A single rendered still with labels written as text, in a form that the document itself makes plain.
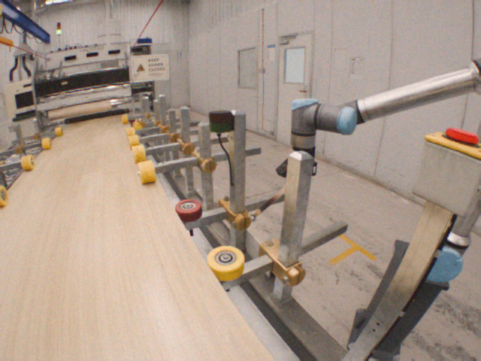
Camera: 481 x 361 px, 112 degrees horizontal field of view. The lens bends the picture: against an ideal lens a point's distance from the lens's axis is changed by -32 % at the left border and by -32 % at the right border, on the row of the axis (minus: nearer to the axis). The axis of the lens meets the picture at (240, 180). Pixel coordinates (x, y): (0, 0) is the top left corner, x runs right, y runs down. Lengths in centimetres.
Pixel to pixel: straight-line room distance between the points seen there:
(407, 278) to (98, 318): 50
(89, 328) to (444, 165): 55
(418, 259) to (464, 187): 12
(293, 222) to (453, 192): 32
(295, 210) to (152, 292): 32
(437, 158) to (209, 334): 39
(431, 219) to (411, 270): 8
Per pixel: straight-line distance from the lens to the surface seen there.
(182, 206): 71
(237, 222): 71
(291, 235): 51
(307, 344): 64
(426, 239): 33
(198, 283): 48
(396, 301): 40
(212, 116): 60
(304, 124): 81
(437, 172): 28
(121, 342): 44
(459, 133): 29
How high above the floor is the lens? 126
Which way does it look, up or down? 24 degrees down
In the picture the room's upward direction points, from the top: straight up
